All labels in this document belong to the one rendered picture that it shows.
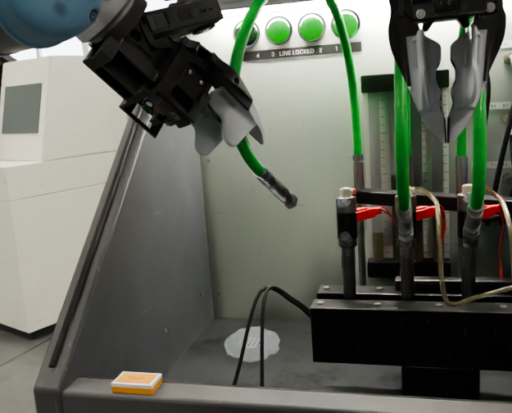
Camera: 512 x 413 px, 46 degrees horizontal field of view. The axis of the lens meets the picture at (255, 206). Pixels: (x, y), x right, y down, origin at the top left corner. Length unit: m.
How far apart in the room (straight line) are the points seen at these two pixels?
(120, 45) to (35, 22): 0.20
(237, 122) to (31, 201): 2.88
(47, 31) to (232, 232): 0.83
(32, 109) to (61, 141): 0.24
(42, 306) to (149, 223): 2.68
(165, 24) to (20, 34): 0.24
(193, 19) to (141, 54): 0.08
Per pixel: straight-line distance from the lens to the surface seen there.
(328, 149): 1.12
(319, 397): 0.68
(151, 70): 0.62
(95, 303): 0.82
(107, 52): 0.60
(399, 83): 0.68
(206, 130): 0.70
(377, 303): 0.85
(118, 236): 0.87
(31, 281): 3.55
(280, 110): 1.13
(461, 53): 0.53
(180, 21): 0.66
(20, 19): 0.42
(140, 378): 0.73
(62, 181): 3.60
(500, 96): 1.11
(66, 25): 0.42
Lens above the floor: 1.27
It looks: 11 degrees down
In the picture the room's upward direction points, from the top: 4 degrees counter-clockwise
